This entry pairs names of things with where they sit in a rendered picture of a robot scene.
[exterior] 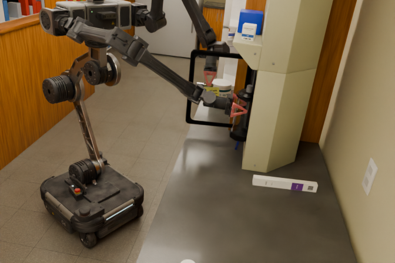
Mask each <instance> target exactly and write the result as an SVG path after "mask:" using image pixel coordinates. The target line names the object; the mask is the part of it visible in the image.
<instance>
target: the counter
mask: <svg viewBox="0 0 395 263"><path fill-rule="evenodd" d="M229 133H230V130H229V128H228V127H217V126H205V125H199V124H191V126H190V129H189V131H188V134H187V136H186V138H185V141H184V144H183V146H182V149H181V151H180V153H179V156H178V159H177V161H176V164H175V166H174V168H173V171H172V174H171V176H170V179H169V181H168V184H167V186H166V188H165V191H164V193H163V196H162V199H161V201H160V204H159V206H158V209H157V211H156V214H155V216H154V219H153V221H152V224H151V226H150V229H149V231H148V234H147V236H146V239H145V242H144V243H143V246H142V249H141V251H140V254H139V256H138V259H137V261H136V263H181V262H182V261H183V260H185V259H191V260H192V261H194V262H195V263H357V260H356V257H355V254H354V251H353V247H352V244H351V242H350V238H349V235H348V233H347V230H346V226H345V223H344V220H343V217H342V214H341V211H340V208H339V205H338V202H337V198H336V195H335V193H334V189H333V186H332V183H331V180H330V177H329V174H328V171H327V168H326V165H325V162H324V158H323V155H322V152H321V149H320V146H319V144H318V143H312V142H308V141H299V145H298V148H297V153H296V158H295V161H294V162H292V163H289V164H287V165H285V166H282V167H279V168H277V169H274V170H272V171H269V172H267V173H262V172H258V171H251V170H244V169H242V160H243V145H244V142H242V141H240V142H239V145H238V147H237V150H235V147H236V143H237V141H235V140H233V139H232V138H231V137H230V134H229ZM253 175H260V176H269V177H279V178H289V179H295V180H304V181H314V182H317V185H318V187H317V191H316V193H314V192H308V191H299V190H289V189H284V188H274V187H264V186H254V185H253V183H252V180H253Z"/></svg>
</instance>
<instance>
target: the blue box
mask: <svg viewBox="0 0 395 263"><path fill-rule="evenodd" d="M262 20H263V11H255V10H249V9H241V10H240V15H239V24H238V29H237V32H238V33H242V28H243V24H244V23H252V24H257V28H256V35H260V31H261V27H262Z"/></svg>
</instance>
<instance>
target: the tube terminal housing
mask: <svg viewBox="0 0 395 263"><path fill-rule="evenodd" d="M332 3H333V0H266V6H265V13H264V17H263V24H262V51H261V55H260V62H259V68H258V70H257V76H256V84H255V91H254V95H253V103H252V111H251V115H250V122H249V127H248V131H247V138H246V145H245V141H244V145H243V160H242V169H244V170H251V171H258V172H262V173H267V172H269V171H272V170H274V169H277V168H279V167H282V166H285V165H287V164H289V163H292V162H294V161H295V158H296V153H297V148H298V145H299V140H300V136H301V133H302V128H303V123H304V119H305V116H306V111H307V107H308V104H309V99H310V94H311V91H312V86H313V82H314V77H315V74H316V69H317V64H318V61H319V57H320V52H321V49H322V44H323V40H324V35H325V32H326V28H327V23H328V20H329V15H330V10H331V7H332ZM266 12H267V14H266ZM265 16H266V20H265ZM264 23H265V28H264ZM263 28H264V31H263Z"/></svg>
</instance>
